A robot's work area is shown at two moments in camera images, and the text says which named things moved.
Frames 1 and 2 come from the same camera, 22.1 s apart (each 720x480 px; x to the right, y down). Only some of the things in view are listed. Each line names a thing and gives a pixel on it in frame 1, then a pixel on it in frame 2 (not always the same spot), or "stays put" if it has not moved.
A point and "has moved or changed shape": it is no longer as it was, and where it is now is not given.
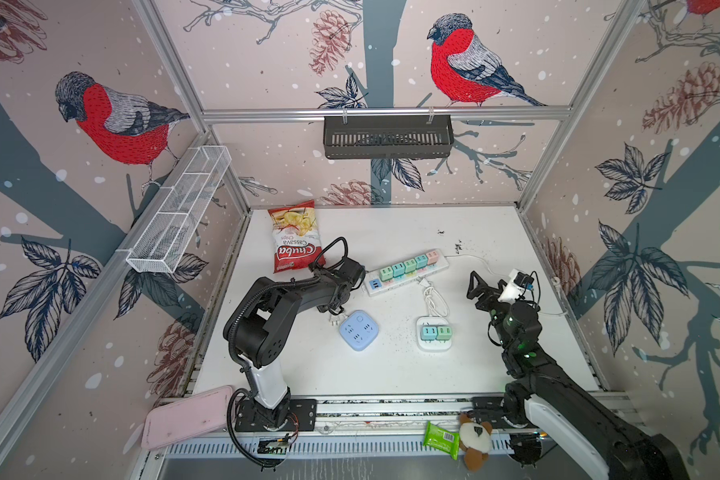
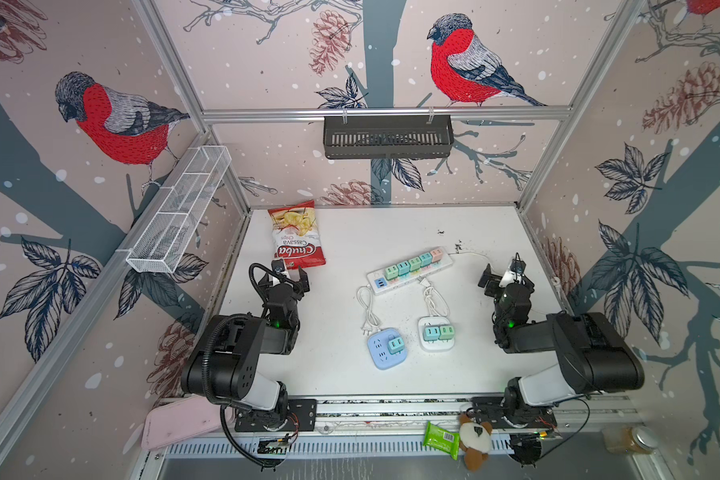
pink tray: x=189 y=419 stays put
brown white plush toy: x=475 y=441 stays put
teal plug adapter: x=429 y=333 stays put
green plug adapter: x=443 y=333 stays put
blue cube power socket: x=359 y=330 to x=378 y=347
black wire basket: x=388 y=136 stays put
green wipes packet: x=445 y=441 stays put
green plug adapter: x=386 y=274 has moved or changed shape
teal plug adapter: x=421 y=261 has moved or changed shape
